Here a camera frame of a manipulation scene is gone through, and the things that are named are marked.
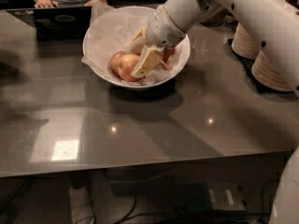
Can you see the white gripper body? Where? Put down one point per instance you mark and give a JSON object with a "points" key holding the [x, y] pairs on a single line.
{"points": [[163, 28]]}

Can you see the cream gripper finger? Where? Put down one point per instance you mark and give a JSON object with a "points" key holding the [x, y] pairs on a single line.
{"points": [[138, 42], [150, 57]]}

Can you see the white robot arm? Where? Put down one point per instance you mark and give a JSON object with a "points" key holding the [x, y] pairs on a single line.
{"points": [[273, 24]]}

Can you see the dark red apple right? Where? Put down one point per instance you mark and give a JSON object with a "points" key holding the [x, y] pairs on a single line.
{"points": [[167, 54]]}

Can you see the white bowl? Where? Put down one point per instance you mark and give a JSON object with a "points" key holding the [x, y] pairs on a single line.
{"points": [[102, 69]]}

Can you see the red apple front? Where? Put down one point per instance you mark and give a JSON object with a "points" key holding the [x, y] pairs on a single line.
{"points": [[126, 67]]}

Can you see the red apple left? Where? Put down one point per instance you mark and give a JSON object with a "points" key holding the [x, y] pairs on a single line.
{"points": [[115, 62]]}

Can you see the person's right hand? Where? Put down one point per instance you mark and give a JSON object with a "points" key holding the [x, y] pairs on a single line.
{"points": [[46, 4]]}

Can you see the black laptop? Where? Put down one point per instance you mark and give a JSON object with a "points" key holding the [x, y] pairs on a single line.
{"points": [[56, 23]]}

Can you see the paper plate stack rear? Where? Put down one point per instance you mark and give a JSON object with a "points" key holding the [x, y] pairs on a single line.
{"points": [[243, 44]]}

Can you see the paper plate stack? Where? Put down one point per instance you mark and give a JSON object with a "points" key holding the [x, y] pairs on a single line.
{"points": [[243, 44], [267, 74]]}

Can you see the black rubber mat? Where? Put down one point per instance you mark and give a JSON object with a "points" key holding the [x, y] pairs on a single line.
{"points": [[247, 64]]}

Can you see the paper plate stack front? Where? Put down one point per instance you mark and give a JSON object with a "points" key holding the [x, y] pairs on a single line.
{"points": [[267, 74]]}

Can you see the grey box under table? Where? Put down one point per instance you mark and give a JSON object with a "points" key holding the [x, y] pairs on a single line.
{"points": [[224, 197]]}

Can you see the white shoe under table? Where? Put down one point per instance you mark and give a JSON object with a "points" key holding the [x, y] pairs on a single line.
{"points": [[81, 206]]}

